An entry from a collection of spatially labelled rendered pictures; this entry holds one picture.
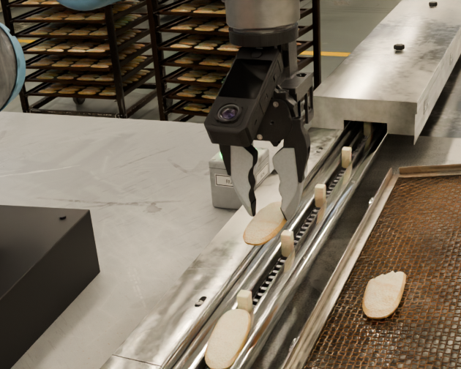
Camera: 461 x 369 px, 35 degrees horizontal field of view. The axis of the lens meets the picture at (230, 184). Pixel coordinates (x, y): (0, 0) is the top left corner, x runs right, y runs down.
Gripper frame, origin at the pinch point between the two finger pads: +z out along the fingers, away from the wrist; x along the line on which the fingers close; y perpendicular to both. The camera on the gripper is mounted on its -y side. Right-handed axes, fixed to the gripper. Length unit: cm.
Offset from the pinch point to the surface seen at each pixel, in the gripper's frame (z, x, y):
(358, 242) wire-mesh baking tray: 4.9, -9.3, 3.8
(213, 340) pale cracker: 8.0, 1.2, -13.9
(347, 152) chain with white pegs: 7.2, 0.0, 34.7
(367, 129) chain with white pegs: 8.5, 0.0, 48.8
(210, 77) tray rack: 54, 109, 216
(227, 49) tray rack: 39, 96, 209
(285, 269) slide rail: 8.8, -0.9, 2.2
